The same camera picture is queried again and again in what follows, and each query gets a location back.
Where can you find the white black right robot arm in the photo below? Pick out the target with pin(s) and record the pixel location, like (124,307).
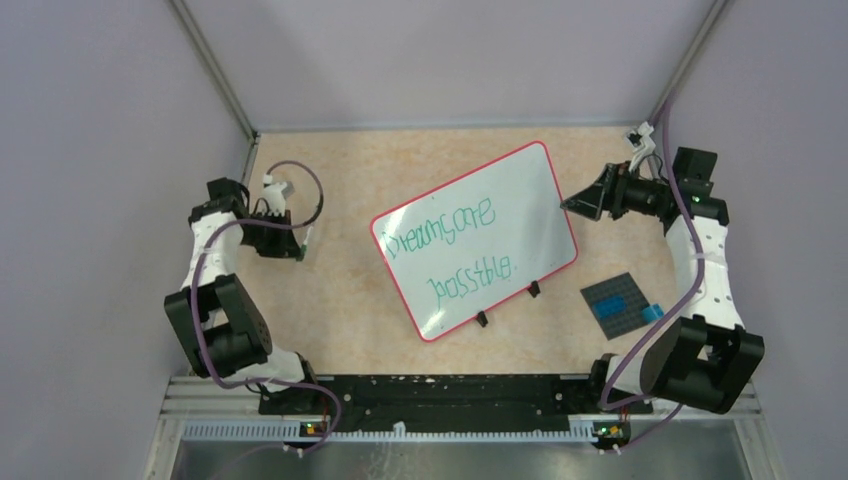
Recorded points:
(699,354)

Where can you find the aluminium frame rail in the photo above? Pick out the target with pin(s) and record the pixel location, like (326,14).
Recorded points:
(645,441)

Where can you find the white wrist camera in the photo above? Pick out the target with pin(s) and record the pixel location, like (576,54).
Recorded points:
(275,194)
(643,149)

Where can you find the black whiteboard clip upper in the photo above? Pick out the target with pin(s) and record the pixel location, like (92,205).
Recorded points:
(534,289)

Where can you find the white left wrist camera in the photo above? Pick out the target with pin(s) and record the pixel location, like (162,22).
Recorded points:
(275,194)

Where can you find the red-edged whiteboard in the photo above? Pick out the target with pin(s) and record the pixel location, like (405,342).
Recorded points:
(470,244)

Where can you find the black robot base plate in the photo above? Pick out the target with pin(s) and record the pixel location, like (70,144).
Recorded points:
(442,403)

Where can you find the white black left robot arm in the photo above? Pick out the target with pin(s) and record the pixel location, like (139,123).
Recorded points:
(218,325)

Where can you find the black whiteboard clip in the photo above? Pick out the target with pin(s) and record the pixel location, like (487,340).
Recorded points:
(482,319)
(534,289)

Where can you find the grey lego baseplate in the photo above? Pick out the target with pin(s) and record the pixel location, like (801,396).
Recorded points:
(621,285)

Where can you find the white slotted cable duct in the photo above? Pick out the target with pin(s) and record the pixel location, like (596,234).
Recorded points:
(294,431)

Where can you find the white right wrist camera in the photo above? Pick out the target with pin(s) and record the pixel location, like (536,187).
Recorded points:
(643,149)

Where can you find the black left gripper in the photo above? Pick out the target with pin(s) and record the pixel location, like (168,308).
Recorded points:
(285,245)

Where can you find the green white marker pen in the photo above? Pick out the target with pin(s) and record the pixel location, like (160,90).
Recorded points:
(307,237)

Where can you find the light blue lego brick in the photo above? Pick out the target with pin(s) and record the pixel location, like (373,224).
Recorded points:
(652,313)

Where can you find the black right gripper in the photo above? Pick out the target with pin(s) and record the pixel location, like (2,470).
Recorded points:
(615,178)

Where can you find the black whiteboard clip lower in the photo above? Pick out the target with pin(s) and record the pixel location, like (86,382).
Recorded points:
(482,319)

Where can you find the blue lego brick on plate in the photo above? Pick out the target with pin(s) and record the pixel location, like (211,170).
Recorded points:
(609,307)

